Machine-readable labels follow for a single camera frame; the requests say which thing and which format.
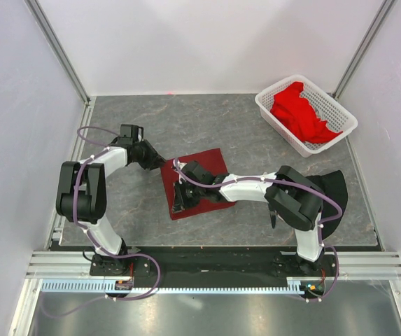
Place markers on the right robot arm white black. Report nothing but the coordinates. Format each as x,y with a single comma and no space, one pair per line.
287,193

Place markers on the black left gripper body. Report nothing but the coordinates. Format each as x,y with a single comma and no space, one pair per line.
145,155

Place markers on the dark red cloth napkin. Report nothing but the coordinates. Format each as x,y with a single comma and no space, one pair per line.
212,160

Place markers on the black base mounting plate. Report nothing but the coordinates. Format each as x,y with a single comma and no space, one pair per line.
274,260

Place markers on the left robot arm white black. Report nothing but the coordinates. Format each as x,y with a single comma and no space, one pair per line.
81,192

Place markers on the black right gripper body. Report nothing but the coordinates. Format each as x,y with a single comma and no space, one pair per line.
192,195

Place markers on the silver knife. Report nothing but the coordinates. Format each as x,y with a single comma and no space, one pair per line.
273,218

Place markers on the blue-white cable duct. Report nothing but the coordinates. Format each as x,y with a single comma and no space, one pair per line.
115,287

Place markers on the bright red cloth in basket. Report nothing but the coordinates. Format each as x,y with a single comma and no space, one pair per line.
299,117

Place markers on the white plastic basket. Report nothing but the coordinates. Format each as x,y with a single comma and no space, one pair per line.
338,119

